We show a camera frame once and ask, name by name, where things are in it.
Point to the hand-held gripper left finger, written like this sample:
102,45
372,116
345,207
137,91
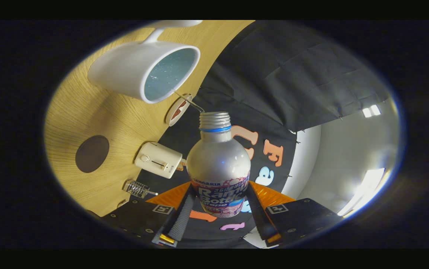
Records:
182,220

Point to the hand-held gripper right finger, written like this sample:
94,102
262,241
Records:
261,220

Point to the silver juice bottle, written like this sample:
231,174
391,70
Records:
218,160

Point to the round brown coaster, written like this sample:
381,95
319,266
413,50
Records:
92,154

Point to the white cup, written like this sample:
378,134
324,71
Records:
124,71

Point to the white toaster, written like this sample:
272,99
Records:
158,160

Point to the small plate with red food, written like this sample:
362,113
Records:
177,111

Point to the wooden table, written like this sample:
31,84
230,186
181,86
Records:
87,112

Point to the ceiling tube light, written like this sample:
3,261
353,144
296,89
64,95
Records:
371,111

